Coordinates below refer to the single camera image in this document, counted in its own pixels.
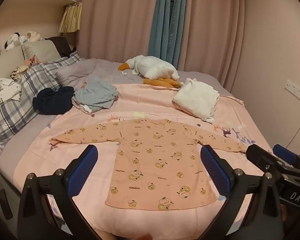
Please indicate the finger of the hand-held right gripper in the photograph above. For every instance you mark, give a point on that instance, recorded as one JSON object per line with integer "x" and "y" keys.
{"x": 261, "y": 158}
{"x": 285, "y": 153}

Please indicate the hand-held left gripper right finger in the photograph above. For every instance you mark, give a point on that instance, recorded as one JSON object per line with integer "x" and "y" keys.
{"x": 215, "y": 170}

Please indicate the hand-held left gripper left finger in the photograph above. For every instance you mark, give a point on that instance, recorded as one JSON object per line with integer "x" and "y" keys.
{"x": 82, "y": 170}

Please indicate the pink cartoon print shirt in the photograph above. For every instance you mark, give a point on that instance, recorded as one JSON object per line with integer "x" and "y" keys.
{"x": 152, "y": 167}

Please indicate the pale pink folded garment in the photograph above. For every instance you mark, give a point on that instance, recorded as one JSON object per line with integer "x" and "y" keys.
{"x": 82, "y": 107}

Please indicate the white folded garment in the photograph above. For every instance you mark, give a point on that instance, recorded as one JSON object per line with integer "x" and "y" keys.
{"x": 197, "y": 100}

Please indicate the dark navy garment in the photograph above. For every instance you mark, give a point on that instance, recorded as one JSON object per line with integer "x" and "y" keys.
{"x": 52, "y": 102}

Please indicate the grey-blue garment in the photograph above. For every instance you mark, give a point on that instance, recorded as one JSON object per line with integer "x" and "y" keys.
{"x": 97, "y": 95}

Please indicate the black rectangular object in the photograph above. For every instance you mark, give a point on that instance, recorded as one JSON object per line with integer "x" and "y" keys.
{"x": 5, "y": 205}

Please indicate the plaid pillow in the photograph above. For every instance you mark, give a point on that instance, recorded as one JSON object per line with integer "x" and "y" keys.
{"x": 15, "y": 115}

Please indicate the pink printed blanket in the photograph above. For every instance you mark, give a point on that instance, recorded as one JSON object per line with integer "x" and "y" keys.
{"x": 145, "y": 102}

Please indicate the grey pillow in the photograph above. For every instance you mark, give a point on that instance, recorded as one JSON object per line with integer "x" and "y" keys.
{"x": 75, "y": 73}

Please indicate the white t-shirt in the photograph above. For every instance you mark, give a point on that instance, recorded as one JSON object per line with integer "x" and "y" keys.
{"x": 2, "y": 95}

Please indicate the leopard print cloth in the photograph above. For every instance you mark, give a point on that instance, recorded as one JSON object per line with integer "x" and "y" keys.
{"x": 20, "y": 71}

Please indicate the white goose plush toy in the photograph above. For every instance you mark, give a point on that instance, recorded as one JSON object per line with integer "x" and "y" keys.
{"x": 155, "y": 67}

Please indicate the small pink cloth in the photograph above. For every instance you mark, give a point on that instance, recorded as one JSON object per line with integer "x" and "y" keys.
{"x": 32, "y": 60}

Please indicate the brown knitted cloth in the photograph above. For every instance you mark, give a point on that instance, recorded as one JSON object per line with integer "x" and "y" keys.
{"x": 61, "y": 46}

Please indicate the beige headboard cushion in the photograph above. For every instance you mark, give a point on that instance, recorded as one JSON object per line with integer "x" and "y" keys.
{"x": 40, "y": 48}
{"x": 5, "y": 62}

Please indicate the beige plush toy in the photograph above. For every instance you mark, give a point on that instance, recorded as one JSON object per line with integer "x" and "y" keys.
{"x": 32, "y": 36}

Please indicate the pink curtain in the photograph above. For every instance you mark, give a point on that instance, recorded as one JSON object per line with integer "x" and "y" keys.
{"x": 210, "y": 25}
{"x": 120, "y": 17}

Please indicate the white and black plush toy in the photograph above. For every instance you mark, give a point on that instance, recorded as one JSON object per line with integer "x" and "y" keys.
{"x": 13, "y": 40}

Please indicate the yellow fringed hanging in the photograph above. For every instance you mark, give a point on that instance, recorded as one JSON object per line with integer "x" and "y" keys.
{"x": 70, "y": 18}

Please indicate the teal curtain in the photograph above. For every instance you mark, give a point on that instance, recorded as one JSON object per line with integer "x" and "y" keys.
{"x": 162, "y": 17}

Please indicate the white wall socket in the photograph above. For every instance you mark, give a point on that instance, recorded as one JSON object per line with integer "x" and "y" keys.
{"x": 297, "y": 91}

